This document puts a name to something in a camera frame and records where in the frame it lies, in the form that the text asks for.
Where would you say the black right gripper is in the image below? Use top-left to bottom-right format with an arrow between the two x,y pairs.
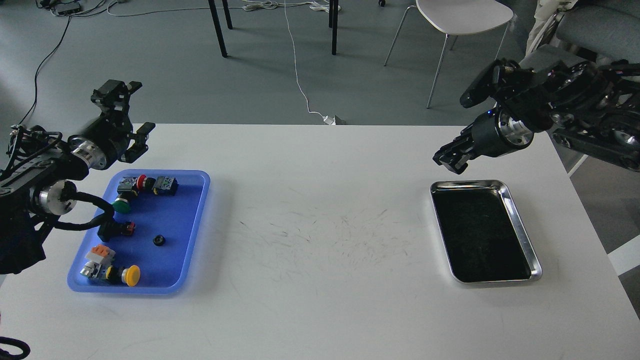
432,109 -> 534,174

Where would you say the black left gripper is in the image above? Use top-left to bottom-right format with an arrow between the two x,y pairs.
69,79 -> 156,170

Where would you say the small black gear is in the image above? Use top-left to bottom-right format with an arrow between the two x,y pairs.
152,234 -> 166,247

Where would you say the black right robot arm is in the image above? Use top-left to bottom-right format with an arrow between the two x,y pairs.
433,59 -> 640,174

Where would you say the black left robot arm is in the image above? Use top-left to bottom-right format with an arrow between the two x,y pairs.
0,79 -> 155,275

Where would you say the silver metal tray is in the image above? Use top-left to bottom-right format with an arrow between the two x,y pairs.
430,179 -> 543,285

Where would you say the grey upholstered chair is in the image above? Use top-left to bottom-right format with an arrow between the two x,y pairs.
518,44 -> 588,73

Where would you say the blue plastic tray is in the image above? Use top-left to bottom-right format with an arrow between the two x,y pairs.
67,168 -> 211,296

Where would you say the orange grey contact block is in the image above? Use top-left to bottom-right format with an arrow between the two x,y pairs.
85,243 -> 116,265

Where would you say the white plastic chair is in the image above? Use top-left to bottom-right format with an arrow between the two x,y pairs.
384,0 -> 515,109

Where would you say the black table leg left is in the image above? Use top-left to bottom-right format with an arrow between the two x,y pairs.
207,0 -> 234,59

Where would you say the black table leg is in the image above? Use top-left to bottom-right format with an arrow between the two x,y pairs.
207,0 -> 234,59
328,0 -> 339,56

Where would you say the yellow mushroom push button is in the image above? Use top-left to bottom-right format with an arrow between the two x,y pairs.
80,262 -> 141,287

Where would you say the grey chair in corner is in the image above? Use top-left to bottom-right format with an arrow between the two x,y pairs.
525,0 -> 639,63

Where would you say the black table leg right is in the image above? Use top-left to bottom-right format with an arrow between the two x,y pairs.
328,0 -> 339,56

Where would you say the red push button switch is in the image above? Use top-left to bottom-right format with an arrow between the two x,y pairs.
134,174 -> 179,196

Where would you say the green push button switch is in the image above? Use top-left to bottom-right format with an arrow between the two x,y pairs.
111,177 -> 138,214

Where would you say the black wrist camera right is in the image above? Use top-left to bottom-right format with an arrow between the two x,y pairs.
459,59 -> 505,109

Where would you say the white floor cable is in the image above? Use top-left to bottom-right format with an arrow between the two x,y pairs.
107,0 -> 347,126

